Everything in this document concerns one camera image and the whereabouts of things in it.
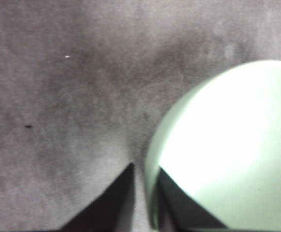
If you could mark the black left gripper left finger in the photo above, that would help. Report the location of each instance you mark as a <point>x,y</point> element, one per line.
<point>111,210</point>

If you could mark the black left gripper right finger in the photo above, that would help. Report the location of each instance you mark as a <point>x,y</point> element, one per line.
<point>176,210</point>

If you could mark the green ribbed bowl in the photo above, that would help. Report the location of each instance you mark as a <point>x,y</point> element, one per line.
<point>227,133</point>

